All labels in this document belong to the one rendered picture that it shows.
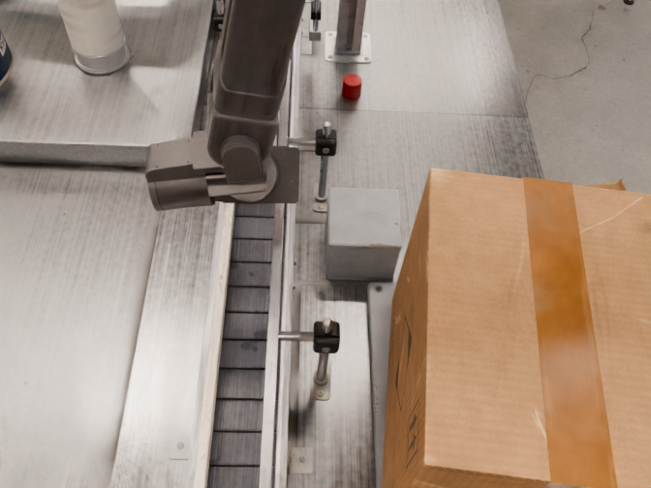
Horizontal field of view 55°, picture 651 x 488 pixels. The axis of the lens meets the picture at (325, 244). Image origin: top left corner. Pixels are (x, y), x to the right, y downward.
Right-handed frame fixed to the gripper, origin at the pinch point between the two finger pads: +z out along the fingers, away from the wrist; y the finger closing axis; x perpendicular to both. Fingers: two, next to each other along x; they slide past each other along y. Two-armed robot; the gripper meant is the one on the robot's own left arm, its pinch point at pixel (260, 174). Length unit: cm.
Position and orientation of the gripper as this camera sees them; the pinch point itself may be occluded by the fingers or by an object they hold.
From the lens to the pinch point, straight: 81.6
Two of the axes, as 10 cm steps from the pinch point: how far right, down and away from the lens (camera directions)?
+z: -0.4, -1.0, 9.9
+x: -0.3, 9.9, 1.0
